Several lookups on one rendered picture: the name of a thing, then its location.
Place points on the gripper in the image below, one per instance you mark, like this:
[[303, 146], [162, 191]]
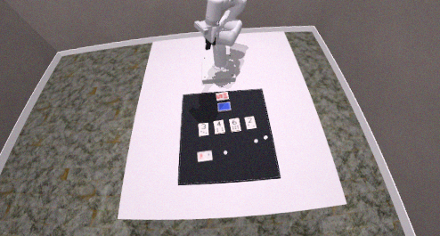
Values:
[[212, 36]]

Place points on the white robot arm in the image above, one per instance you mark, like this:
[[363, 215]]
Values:
[[228, 22]]

